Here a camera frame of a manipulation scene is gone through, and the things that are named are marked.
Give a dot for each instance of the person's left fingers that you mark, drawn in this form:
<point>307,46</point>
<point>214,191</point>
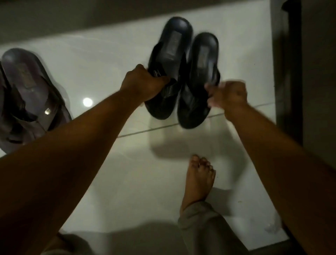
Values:
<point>160,81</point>

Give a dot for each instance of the person's right fingers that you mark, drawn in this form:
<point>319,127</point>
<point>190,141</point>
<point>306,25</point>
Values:
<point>213,94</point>

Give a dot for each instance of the person's left hand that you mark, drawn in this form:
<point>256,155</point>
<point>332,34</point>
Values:
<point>139,84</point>

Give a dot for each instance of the grey trouser leg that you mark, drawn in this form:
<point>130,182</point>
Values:
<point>210,231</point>

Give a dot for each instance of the person's right foot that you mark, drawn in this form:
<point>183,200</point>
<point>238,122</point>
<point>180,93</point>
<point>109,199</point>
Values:
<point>197,184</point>

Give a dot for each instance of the grey purple buckled sandal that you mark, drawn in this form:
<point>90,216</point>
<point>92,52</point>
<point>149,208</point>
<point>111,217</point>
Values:
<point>28,99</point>

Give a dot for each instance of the dark wooden door frame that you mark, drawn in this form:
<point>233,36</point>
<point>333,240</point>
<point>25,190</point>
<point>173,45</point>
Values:
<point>287,73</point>

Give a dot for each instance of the black buckled sandal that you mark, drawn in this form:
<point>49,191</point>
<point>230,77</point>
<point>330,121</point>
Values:
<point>168,52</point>

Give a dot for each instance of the person's right forearm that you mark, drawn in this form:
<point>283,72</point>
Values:
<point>286,170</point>

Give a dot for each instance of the person's left forearm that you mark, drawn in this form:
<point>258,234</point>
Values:
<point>60,163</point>

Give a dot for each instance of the black thong sandal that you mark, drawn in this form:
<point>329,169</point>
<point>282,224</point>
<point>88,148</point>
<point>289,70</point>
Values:
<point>199,78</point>

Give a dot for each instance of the person's right hand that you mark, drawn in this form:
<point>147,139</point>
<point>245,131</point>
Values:
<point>232,97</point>

